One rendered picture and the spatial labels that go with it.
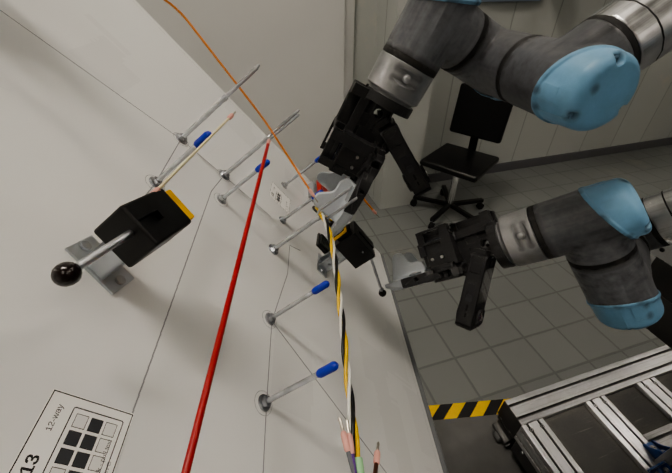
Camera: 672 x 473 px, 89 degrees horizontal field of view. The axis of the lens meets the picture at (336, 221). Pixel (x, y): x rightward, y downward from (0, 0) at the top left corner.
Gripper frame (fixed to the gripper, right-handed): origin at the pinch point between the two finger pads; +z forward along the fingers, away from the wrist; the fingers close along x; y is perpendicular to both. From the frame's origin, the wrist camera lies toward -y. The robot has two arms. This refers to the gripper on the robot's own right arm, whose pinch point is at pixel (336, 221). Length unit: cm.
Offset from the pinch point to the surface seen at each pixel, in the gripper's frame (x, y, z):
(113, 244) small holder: 30.4, 18.5, -7.3
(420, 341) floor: -75, -87, 79
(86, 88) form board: 10.2, 32.6, -7.1
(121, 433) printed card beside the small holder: 35.7, 13.5, 1.7
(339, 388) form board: 20.4, -6.2, 11.0
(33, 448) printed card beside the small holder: 38.2, 16.9, 0.1
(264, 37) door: -181, 50, -2
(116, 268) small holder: 27.8, 19.0, -2.9
